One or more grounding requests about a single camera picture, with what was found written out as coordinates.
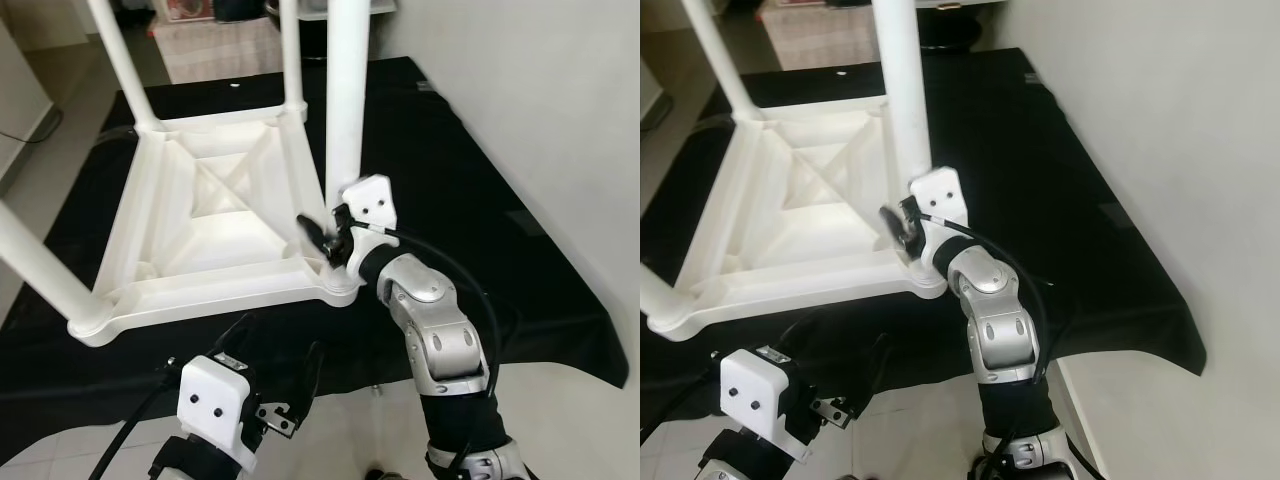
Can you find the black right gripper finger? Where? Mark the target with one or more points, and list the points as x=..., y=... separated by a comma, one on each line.
x=898, y=228
x=318, y=236

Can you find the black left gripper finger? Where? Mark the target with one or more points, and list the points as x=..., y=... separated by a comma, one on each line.
x=811, y=330
x=873, y=370
x=237, y=338
x=307, y=375

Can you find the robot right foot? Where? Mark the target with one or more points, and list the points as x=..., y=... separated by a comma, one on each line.
x=382, y=475

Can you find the grey tape strip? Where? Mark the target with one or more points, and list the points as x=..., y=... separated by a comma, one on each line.
x=520, y=222
x=1115, y=215

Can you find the pale low box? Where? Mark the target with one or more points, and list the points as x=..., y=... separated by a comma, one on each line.
x=820, y=35
x=220, y=50

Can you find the red printed box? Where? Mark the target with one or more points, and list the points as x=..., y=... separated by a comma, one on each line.
x=190, y=8

